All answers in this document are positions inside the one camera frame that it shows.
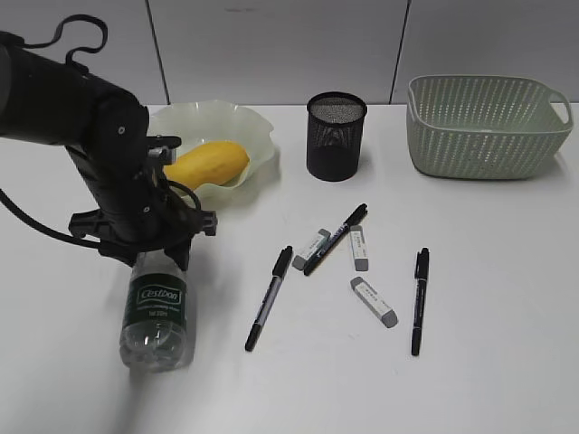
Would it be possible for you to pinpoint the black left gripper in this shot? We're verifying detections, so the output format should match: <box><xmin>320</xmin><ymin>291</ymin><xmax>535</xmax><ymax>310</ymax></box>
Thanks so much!
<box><xmin>67</xmin><ymin>148</ymin><xmax>217</xmax><ymax>270</ymax></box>

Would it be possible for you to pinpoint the clear water bottle green label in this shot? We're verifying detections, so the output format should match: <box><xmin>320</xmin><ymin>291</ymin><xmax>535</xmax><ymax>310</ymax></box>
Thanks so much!
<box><xmin>119</xmin><ymin>250</ymin><xmax>187</xmax><ymax>372</ymax></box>

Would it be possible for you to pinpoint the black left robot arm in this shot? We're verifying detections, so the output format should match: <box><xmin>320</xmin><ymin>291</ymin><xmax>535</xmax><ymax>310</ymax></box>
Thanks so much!
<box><xmin>1</xmin><ymin>32</ymin><xmax>217</xmax><ymax>270</ymax></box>

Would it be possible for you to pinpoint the pale green wavy glass plate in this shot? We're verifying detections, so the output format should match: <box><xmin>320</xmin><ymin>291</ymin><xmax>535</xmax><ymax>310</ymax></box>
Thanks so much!
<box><xmin>147</xmin><ymin>100</ymin><xmax>276</xmax><ymax>199</ymax></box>

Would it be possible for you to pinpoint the black marker pen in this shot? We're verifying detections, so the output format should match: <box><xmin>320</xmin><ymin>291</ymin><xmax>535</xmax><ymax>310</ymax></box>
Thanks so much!
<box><xmin>411</xmin><ymin>248</ymin><xmax>430</xmax><ymax>357</ymax></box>
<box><xmin>244</xmin><ymin>246</ymin><xmax>293</xmax><ymax>352</ymax></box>
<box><xmin>303</xmin><ymin>203</ymin><xmax>367</xmax><ymax>276</ymax></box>

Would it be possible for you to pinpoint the pale green plastic basket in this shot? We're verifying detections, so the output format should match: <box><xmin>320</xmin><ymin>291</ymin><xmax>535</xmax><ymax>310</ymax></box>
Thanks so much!
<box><xmin>406</xmin><ymin>75</ymin><xmax>574</xmax><ymax>180</ymax></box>

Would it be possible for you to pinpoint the grey white eraser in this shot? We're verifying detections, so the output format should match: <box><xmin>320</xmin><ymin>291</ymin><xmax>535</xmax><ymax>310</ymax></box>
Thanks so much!
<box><xmin>350</xmin><ymin>277</ymin><xmax>398</xmax><ymax>328</ymax></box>
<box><xmin>350</xmin><ymin>225</ymin><xmax>369</xmax><ymax>271</ymax></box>
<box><xmin>292</xmin><ymin>229</ymin><xmax>330</xmax><ymax>271</ymax></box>

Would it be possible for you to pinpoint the black mesh pen holder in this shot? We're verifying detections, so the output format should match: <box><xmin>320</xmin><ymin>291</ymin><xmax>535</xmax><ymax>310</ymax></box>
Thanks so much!
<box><xmin>306</xmin><ymin>91</ymin><xmax>367</xmax><ymax>182</ymax></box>

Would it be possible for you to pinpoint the yellow mango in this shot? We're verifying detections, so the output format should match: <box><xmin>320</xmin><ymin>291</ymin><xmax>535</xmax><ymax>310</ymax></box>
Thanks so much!
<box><xmin>164</xmin><ymin>141</ymin><xmax>250</xmax><ymax>190</ymax></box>

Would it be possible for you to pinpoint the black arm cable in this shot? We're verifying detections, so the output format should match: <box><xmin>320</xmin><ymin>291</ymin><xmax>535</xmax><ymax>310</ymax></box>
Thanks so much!
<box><xmin>0</xmin><ymin>15</ymin><xmax>109</xmax><ymax>248</ymax></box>

